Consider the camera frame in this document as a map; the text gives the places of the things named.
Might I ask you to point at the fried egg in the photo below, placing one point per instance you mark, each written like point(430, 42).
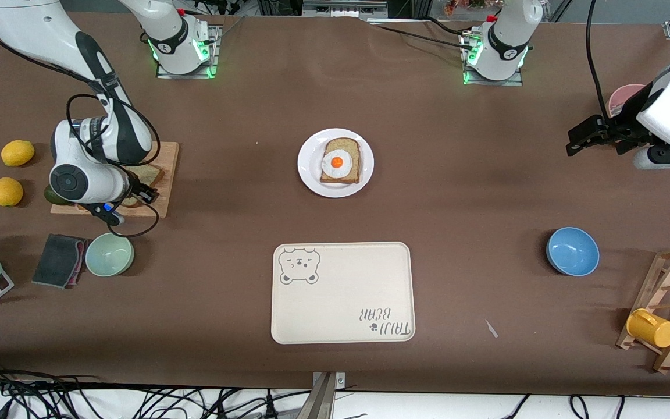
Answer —
point(337, 163)

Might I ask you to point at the round white plate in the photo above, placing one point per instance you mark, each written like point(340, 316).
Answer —
point(309, 169)

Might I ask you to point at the blue bowl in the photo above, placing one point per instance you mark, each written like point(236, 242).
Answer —
point(572, 251)

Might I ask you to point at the cream bear print tray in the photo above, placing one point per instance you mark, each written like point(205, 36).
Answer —
point(341, 297)

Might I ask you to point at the plain brown bread slice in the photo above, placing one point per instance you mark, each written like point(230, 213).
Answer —
point(152, 173)

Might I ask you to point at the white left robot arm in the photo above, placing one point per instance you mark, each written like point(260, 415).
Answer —
point(509, 35)

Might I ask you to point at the pink bowl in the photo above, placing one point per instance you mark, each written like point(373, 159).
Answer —
point(626, 93)

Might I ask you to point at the folded grey cloth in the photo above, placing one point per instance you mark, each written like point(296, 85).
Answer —
point(56, 261)

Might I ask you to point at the yellow mug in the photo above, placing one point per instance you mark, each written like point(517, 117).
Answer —
point(652, 329)

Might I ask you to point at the dark green avocado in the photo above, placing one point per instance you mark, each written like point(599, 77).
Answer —
point(50, 196)

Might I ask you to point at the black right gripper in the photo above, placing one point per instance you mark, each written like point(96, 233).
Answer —
point(136, 190)

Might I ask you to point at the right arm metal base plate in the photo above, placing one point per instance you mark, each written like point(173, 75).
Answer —
point(186, 75)

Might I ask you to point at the folded pink cloth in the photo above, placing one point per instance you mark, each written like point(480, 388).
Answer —
point(81, 259)

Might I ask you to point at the yellow lemon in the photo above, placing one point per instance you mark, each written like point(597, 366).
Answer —
point(18, 153)
point(7, 192)

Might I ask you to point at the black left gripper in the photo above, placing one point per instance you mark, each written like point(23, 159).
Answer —
point(623, 123)

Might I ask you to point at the wooden cutting board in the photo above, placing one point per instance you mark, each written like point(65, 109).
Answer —
point(166, 174)

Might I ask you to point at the bread slice under egg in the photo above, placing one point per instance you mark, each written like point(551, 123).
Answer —
point(349, 145)

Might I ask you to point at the wooden mug rack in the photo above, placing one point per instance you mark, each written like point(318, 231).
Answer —
point(655, 279)

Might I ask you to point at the metal table bracket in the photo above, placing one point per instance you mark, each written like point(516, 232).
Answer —
point(323, 398)

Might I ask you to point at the pale green bowl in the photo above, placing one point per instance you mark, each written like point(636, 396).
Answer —
point(109, 255)

